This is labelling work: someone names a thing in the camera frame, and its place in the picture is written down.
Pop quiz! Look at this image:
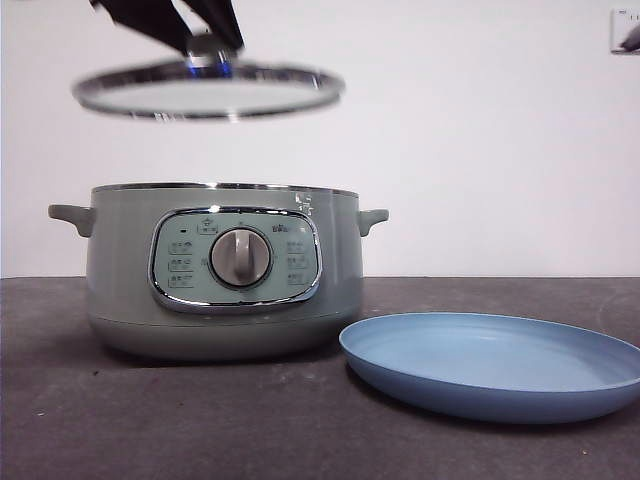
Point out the glass lid with green knob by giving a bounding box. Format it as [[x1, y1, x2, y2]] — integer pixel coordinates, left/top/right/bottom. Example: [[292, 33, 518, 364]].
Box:
[[71, 30, 346, 121]]

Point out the pale green electric steamer pot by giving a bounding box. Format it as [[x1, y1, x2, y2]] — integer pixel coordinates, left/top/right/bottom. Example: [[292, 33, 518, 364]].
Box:
[[47, 182, 390, 362]]

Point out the blue round plate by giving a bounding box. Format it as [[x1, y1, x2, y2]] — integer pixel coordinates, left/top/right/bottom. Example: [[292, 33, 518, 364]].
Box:
[[338, 312, 640, 425]]

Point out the white wall socket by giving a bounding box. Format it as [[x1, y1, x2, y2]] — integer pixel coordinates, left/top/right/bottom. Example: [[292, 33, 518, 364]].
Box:
[[609, 8, 640, 54]]

